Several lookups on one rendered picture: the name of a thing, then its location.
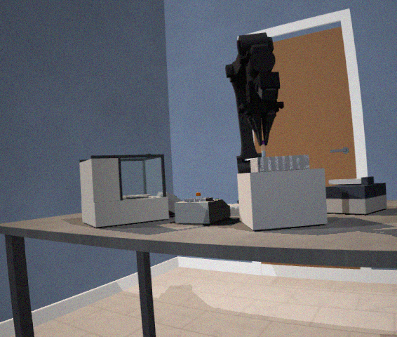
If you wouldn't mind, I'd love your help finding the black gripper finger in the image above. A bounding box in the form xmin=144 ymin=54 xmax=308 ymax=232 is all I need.
xmin=262 ymin=112 xmax=276 ymax=146
xmin=248 ymin=114 xmax=262 ymax=146

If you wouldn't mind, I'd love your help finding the beige box with holes on top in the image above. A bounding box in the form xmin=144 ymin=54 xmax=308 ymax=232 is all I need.
xmin=175 ymin=197 xmax=231 ymax=224

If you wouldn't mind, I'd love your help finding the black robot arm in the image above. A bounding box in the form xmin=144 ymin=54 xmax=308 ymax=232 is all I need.
xmin=225 ymin=32 xmax=280 ymax=173

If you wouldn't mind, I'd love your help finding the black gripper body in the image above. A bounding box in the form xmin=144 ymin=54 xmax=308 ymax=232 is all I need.
xmin=238 ymin=102 xmax=284 ymax=118

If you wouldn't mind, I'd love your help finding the beige tube rack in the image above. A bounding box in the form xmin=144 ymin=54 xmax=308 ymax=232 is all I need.
xmin=227 ymin=204 xmax=239 ymax=216

